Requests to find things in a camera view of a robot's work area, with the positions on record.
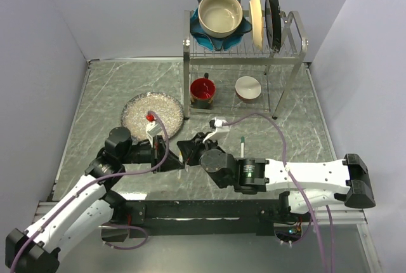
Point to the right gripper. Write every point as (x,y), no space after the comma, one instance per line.
(191,149)

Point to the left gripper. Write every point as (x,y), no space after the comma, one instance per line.
(158,145)

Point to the white pen green tip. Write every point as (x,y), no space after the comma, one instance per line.
(242,149)

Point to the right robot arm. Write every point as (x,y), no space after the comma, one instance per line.
(308,185)

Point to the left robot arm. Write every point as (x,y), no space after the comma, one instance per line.
(89,204)

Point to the speckled ceramic plate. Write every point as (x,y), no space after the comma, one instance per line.
(169,110)

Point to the black base bar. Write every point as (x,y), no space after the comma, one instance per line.
(204,217)

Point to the red and black mug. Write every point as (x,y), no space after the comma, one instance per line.
(202,92)

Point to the steel dish rack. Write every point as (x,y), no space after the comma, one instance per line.
(292,53)

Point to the small white bowl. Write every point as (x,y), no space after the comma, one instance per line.
(248,88)

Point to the blue flower-shaped bowl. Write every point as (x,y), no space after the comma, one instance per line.
(217,44)

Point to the beige ceramic bowl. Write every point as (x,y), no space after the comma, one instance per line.
(220,18)

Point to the cream plate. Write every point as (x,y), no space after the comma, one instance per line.
(256,18)

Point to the black plate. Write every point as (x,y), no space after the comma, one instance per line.
(273,25)

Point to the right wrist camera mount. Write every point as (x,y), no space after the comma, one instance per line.
(219,127)

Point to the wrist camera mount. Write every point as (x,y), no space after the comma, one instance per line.
(152,128)
(219,127)

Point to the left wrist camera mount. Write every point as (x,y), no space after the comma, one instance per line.
(152,128)

